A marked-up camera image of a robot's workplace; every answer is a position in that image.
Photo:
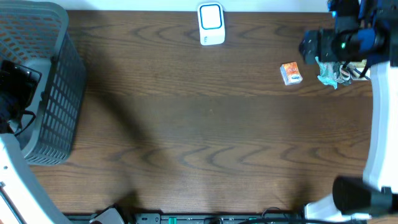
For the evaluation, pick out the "black round-logo packet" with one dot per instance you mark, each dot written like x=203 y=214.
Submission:
x=341 y=74

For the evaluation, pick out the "orange small box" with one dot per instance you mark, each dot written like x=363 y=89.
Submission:
x=290 y=73

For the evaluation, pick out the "grey plastic mesh basket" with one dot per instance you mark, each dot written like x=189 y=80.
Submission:
x=34 y=34

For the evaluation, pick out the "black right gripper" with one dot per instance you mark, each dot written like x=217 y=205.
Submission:
x=326 y=51

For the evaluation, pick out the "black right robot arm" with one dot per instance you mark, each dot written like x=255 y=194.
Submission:
x=359 y=199

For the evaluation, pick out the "teal snack packet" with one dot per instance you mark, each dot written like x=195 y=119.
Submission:
x=328 y=73

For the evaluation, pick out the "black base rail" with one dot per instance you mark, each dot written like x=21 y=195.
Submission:
x=117 y=214

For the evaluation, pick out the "white barcode scanner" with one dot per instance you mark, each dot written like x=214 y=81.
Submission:
x=211 y=23

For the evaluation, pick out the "yellow snack bag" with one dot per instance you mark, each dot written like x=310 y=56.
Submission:
x=356 y=68

